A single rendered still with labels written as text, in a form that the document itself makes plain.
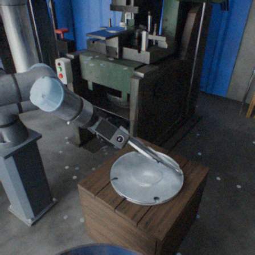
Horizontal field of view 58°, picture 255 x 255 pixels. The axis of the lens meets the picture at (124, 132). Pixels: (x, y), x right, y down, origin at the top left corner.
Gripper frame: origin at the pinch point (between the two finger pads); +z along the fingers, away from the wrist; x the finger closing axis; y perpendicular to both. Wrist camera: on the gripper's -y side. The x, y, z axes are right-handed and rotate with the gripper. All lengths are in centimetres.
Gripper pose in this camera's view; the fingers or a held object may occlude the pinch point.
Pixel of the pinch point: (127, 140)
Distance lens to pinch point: 78.3
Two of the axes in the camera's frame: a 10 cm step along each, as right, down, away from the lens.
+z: 5.6, 3.4, 7.6
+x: -5.6, 8.3, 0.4
